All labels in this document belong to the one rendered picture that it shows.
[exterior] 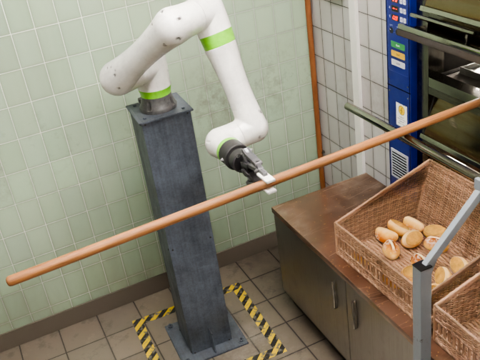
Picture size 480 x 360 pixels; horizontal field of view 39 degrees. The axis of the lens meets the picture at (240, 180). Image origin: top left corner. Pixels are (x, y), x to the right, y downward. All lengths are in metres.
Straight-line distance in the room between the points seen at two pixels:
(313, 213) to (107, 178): 1.00
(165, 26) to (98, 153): 1.18
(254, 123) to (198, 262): 0.85
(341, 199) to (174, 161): 0.83
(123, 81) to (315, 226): 1.05
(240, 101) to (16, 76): 1.10
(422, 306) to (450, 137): 0.83
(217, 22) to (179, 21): 0.16
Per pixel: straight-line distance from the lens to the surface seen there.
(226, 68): 2.30
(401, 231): 2.77
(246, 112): 2.32
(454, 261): 2.61
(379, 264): 2.47
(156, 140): 2.63
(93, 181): 3.26
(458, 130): 2.69
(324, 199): 3.10
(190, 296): 3.03
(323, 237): 2.85
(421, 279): 2.06
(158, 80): 2.59
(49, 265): 1.91
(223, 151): 2.22
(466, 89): 2.63
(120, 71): 2.42
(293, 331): 3.27
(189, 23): 2.19
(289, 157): 3.63
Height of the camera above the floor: 2.19
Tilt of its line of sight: 29 degrees down
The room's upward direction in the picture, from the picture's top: 9 degrees counter-clockwise
